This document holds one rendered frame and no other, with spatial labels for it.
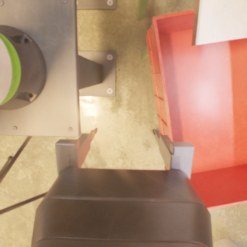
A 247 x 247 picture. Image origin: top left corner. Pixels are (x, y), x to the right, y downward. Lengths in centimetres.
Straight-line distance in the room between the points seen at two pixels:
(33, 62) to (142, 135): 108
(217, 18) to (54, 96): 37
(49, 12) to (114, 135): 106
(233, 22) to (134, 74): 86
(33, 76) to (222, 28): 40
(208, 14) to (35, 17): 33
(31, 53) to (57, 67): 5
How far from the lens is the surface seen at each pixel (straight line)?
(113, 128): 131
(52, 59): 36
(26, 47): 35
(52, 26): 37
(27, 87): 34
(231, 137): 87
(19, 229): 207
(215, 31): 48
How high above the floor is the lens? 125
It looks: 75 degrees down
